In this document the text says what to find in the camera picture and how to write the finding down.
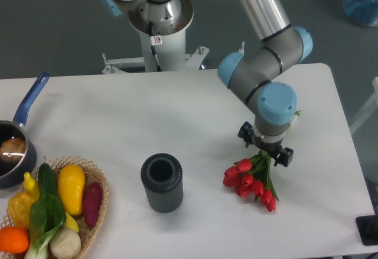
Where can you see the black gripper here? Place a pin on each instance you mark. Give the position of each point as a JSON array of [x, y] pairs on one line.
[[251, 135]]

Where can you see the red tulip bouquet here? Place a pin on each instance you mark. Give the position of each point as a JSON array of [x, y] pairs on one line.
[[252, 176]]

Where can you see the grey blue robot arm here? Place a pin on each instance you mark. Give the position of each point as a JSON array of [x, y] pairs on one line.
[[252, 79]]

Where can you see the dark grey ribbed vase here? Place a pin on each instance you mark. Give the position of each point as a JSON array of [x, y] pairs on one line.
[[162, 178]]

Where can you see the black device at edge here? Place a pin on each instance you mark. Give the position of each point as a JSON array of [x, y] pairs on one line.
[[367, 227]]

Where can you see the blue translucent container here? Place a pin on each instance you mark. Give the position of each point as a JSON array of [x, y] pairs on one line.
[[361, 12]]

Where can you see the purple sweet potato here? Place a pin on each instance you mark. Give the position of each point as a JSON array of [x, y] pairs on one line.
[[91, 203]]

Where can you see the yellow banana piece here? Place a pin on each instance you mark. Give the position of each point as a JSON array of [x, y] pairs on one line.
[[71, 223]]

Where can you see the green cucumber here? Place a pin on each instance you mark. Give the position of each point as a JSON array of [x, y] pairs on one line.
[[47, 180]]

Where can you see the beige garlic bulb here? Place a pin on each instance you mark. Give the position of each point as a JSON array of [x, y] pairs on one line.
[[65, 244]]

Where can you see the green bok choy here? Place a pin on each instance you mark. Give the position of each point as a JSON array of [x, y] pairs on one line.
[[46, 217]]

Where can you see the small yellow pepper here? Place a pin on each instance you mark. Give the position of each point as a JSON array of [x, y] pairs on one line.
[[31, 186]]

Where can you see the yellow bell pepper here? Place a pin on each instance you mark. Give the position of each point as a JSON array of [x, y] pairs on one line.
[[19, 209]]

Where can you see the brown meat patty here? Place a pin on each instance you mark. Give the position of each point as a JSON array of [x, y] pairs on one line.
[[13, 150]]

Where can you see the orange fruit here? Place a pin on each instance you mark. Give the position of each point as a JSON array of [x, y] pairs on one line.
[[14, 240]]

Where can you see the white frame at right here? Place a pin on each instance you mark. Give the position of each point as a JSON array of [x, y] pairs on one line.
[[366, 110]]

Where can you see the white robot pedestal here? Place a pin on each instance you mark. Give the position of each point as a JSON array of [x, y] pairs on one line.
[[162, 33]]

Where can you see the blue handled saucepan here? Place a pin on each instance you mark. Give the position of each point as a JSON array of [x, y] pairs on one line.
[[13, 173]]

